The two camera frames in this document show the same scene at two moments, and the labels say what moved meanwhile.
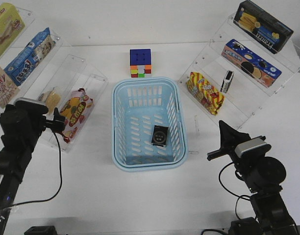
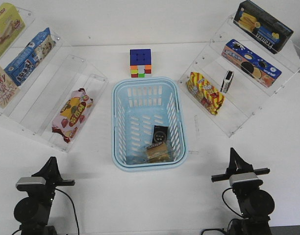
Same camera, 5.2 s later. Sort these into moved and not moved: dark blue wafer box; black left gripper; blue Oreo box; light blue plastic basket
Moved: black left gripper
Not moved: dark blue wafer box; light blue plastic basket; blue Oreo box
